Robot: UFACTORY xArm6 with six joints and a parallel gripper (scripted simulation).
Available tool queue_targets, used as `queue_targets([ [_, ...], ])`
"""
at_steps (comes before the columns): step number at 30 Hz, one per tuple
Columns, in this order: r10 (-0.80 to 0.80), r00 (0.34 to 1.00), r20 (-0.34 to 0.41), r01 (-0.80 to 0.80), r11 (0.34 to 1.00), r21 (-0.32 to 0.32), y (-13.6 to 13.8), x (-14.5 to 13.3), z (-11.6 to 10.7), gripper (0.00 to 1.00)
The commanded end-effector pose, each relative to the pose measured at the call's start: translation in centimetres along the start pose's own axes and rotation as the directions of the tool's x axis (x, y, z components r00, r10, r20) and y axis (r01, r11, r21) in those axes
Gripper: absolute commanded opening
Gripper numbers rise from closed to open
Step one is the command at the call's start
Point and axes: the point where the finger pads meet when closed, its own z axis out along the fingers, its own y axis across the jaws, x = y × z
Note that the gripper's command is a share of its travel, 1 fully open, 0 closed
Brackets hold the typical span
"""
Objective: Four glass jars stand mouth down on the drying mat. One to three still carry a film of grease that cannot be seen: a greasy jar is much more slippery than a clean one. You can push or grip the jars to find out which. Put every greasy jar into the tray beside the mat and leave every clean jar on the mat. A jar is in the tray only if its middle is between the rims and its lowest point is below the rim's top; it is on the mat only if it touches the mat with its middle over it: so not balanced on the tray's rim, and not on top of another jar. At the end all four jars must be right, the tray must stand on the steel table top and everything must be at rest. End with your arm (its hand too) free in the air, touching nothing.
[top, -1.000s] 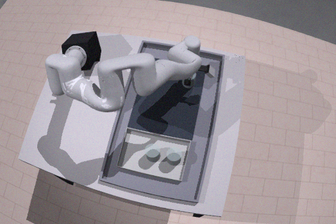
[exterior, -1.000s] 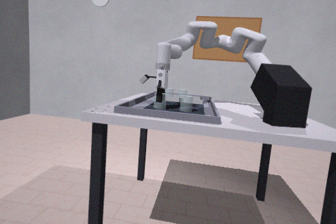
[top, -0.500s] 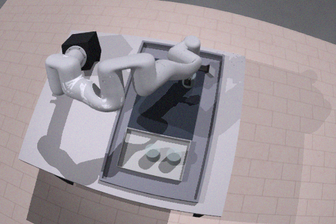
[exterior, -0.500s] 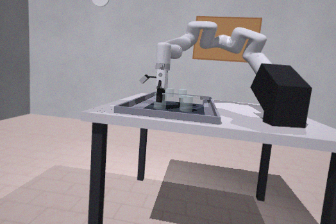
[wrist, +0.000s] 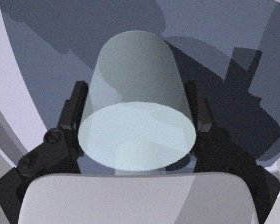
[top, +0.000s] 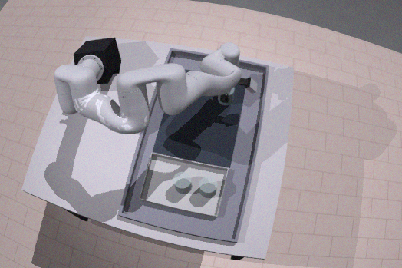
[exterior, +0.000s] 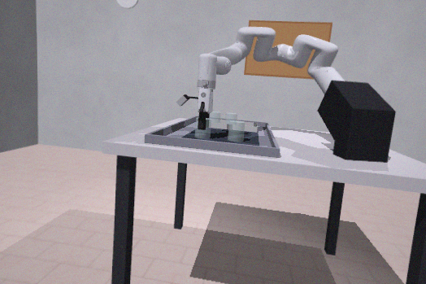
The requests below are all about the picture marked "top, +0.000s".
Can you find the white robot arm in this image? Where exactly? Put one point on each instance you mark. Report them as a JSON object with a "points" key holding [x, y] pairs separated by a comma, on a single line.
{"points": [[176, 89]]}

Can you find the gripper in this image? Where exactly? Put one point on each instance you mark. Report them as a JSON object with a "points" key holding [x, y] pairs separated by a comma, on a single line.
{"points": [[224, 98]]}

